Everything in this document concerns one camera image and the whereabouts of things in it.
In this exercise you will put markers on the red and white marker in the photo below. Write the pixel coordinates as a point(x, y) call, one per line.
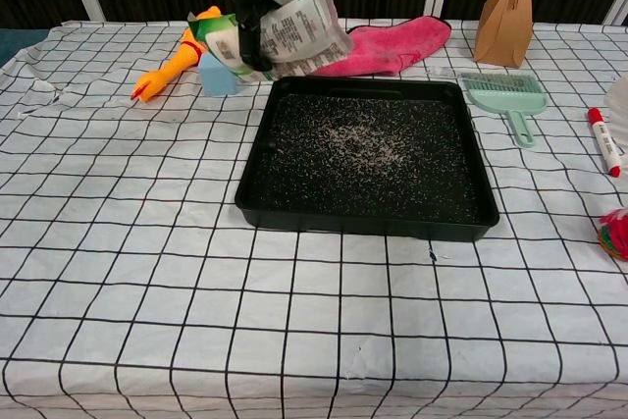
point(606, 144)

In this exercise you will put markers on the white black checked tablecloth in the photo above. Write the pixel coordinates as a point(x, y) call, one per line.
point(147, 242)

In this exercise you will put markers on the red item in clear wrapper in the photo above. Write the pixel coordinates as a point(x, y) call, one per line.
point(617, 235)

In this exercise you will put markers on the light blue foam cube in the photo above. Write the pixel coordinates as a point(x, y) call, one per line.
point(218, 80)

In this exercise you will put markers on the mint green dustpan brush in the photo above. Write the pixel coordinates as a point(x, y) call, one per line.
point(505, 97)

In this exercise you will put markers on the white printed food packet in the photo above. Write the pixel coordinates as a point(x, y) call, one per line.
point(301, 34)

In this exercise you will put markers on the black square tray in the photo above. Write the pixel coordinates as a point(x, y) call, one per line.
point(363, 159)

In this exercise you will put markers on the yellow rubber chicken toy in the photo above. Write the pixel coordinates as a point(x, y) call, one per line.
point(172, 63)

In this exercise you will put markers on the brown paper takeaway box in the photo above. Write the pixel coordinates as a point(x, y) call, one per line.
point(505, 26)

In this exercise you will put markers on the pink cloth with black trim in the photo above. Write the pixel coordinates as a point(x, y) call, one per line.
point(392, 43)

